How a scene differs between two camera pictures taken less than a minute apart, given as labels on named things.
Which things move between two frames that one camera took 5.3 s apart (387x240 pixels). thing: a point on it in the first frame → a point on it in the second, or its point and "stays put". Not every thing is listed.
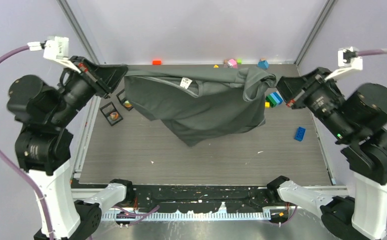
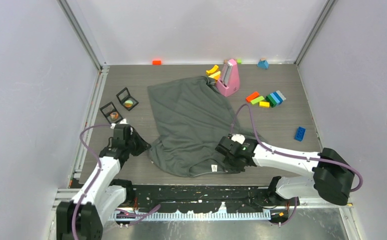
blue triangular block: [263, 64] stays put
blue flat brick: [299, 134] stays put
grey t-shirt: [200, 103] → [190, 116]
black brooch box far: [121, 96] stays put
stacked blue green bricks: [274, 98] stays put
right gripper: [290, 87] → [229, 169]
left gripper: [104, 78] → [143, 145]
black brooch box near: [112, 114] stays put
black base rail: [198, 199] stays put
